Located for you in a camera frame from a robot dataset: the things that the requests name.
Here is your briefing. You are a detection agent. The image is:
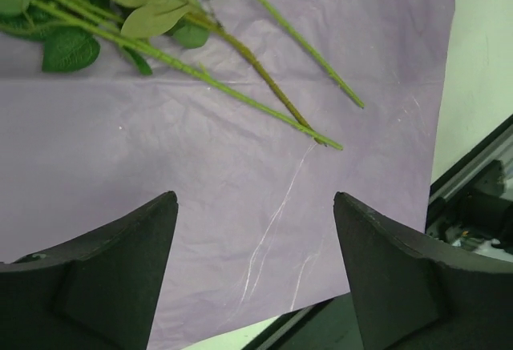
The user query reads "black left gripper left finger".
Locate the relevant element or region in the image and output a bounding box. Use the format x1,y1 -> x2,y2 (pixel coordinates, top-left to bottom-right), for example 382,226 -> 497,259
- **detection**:
1,191 -> 178,349

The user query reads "yellow and pink flower bunch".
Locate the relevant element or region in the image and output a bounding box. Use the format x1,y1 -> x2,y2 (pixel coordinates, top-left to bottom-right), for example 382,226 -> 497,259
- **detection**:
0,0 -> 344,151

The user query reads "pink and purple wrapping paper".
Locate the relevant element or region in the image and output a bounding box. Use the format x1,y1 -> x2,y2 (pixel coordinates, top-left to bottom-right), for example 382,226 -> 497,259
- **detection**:
1,0 -> 454,349

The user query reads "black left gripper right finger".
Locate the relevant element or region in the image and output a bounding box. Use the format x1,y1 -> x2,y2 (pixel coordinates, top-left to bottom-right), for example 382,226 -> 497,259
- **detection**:
333,192 -> 512,350

